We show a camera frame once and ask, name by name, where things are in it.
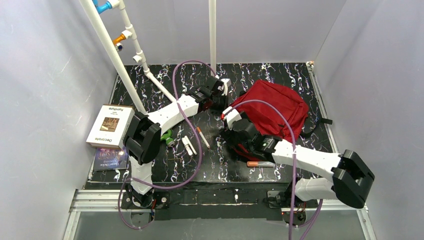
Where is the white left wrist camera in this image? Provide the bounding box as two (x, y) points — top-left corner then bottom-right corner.
(220, 78), (232, 96)

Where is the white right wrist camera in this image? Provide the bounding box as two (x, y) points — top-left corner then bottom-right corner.
(221, 106), (242, 130)

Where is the dark purple book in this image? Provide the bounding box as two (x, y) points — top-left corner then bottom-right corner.
(93, 146), (129, 172)

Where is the orange tipped white pen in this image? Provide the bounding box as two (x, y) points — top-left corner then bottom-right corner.
(196, 127), (211, 149)

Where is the red student backpack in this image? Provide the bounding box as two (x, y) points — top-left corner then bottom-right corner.
(226, 79), (333, 163)

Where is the orange capped grey marker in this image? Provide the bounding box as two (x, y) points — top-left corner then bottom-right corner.
(246, 161), (275, 168)

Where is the orange pipe fitting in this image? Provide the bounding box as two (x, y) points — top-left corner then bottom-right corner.
(112, 33), (127, 47)

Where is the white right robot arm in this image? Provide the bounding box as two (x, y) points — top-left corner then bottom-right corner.
(220, 119), (375, 209)

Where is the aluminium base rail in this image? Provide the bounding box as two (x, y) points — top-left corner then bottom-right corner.
(73, 63), (355, 240)

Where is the green pipe clamp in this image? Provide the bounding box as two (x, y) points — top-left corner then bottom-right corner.
(160, 129), (175, 148)

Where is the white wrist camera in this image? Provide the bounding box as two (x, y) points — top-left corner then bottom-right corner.
(220, 78), (232, 96)
(221, 106), (242, 130)

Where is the blue pipe fitting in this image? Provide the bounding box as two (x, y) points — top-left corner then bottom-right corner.
(92, 0), (113, 15)

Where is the white Decorate book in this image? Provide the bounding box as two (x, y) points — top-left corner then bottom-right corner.
(86, 104), (135, 149)

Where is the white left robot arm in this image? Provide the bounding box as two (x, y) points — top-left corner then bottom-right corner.
(123, 76), (231, 196)

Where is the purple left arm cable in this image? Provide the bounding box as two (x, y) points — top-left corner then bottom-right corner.
(117, 60), (218, 231)

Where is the white PVC pipe frame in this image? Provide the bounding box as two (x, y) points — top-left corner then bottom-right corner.
(78, 0), (218, 115)

